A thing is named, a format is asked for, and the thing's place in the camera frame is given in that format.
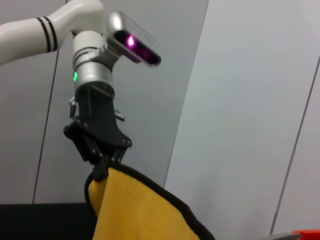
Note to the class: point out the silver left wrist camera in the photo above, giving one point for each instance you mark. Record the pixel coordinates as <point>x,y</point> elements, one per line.
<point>120,25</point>

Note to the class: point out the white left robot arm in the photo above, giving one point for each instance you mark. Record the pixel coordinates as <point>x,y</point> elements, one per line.
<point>25,37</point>

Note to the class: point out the yellow grey towel black trim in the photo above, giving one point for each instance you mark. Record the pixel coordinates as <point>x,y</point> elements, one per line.
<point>137,212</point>

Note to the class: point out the silver gripper connector stub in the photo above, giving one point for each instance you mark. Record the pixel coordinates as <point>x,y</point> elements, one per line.
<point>120,116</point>

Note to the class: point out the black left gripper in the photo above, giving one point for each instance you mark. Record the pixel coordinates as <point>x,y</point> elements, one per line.
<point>102,120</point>

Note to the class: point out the red plastic object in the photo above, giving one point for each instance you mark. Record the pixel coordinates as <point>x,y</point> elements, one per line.
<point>307,236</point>

